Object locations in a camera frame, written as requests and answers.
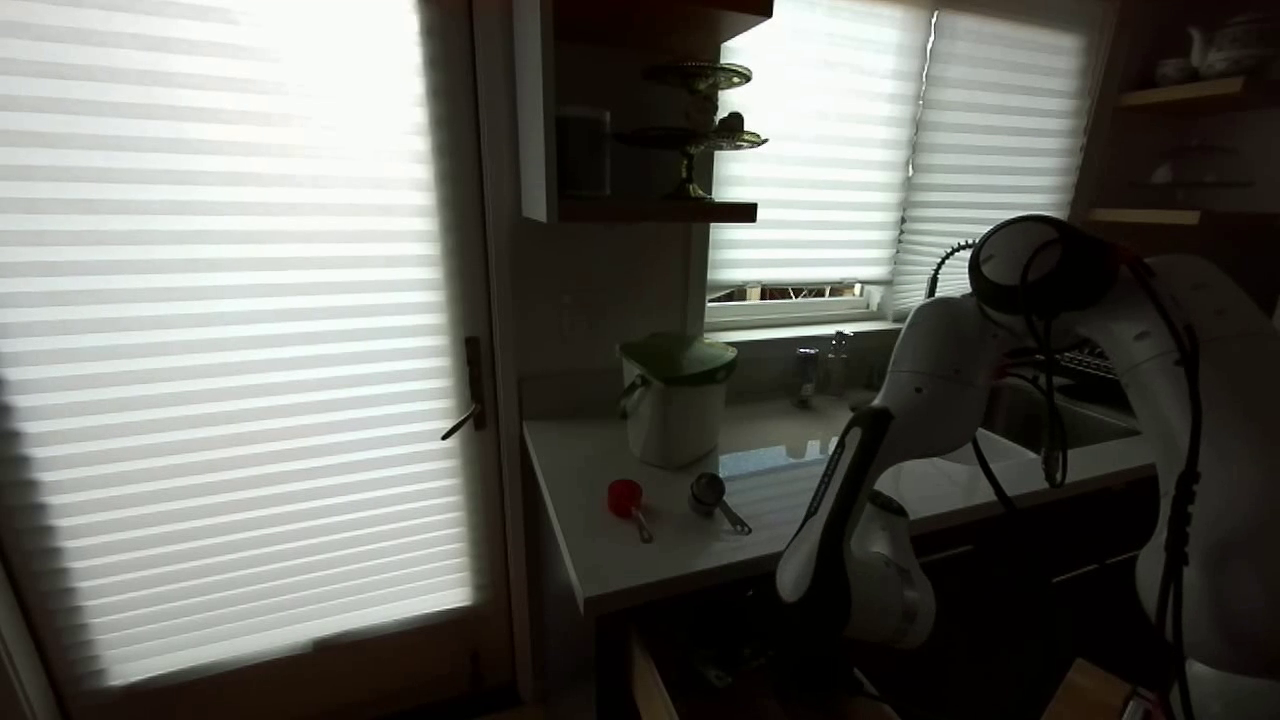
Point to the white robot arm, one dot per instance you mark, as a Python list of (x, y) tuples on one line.
[(1199, 367)]

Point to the red measuring cup on counter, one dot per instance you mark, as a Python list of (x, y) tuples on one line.
[(624, 498)]

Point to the dark measuring cup on counter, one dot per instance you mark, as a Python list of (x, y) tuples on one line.
[(711, 498)]

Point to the white canister green lid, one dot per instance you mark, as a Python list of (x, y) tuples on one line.
[(675, 397)]

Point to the kitchen faucet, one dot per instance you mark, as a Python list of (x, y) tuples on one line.
[(810, 375)]

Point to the right window blind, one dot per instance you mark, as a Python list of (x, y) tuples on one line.
[(894, 128)]

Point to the window blind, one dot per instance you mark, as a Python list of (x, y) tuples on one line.
[(224, 323), (894, 128)]

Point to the left window blind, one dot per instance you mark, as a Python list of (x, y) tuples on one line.
[(224, 323)]

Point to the dark lower cabinet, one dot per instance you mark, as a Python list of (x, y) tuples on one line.
[(694, 630)]

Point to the wall shelf unit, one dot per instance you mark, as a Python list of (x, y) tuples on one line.
[(616, 110)]

